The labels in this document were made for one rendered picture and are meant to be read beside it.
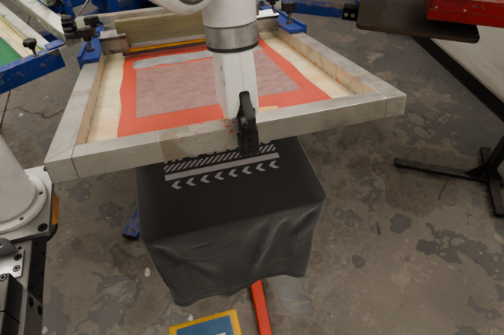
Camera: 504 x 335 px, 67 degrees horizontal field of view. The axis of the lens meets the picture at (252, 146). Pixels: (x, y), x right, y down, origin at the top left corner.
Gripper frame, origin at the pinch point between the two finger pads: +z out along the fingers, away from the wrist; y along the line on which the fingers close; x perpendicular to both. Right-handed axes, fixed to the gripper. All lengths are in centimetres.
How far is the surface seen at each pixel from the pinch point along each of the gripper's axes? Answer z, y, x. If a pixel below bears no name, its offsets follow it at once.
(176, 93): 1.2, -25.3, -8.7
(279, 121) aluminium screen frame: -2.1, 1.8, 5.9
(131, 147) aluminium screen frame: -2.6, 1.8, -17.1
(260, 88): 1.2, -19.9, 8.8
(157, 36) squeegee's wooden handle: -3, -58, -10
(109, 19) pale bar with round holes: -5, -80, -24
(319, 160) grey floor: 98, -122, 68
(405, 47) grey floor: 73, -216, 184
